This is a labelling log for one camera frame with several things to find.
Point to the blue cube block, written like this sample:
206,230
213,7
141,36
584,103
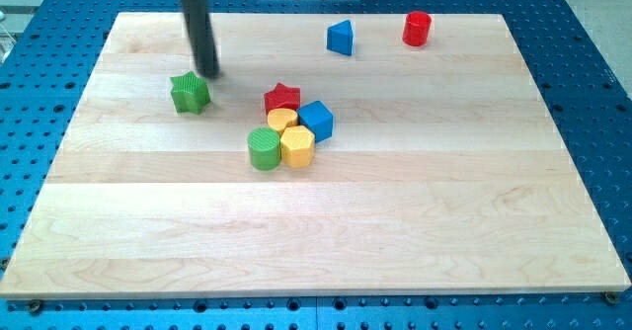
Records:
318,119

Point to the blue perforated metal base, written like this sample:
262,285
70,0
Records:
568,44

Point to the green cylinder block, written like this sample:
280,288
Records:
264,148

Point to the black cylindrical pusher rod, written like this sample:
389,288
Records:
199,30

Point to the red star block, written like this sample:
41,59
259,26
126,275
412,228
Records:
282,96

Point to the yellow hexagon block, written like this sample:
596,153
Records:
297,145

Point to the wooden board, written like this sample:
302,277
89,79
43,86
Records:
445,172

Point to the red cylinder block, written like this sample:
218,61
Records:
416,28

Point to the blue triangle block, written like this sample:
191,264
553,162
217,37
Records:
340,38

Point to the yellow heart block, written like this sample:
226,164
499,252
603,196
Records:
280,119

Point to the green star block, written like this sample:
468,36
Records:
189,93

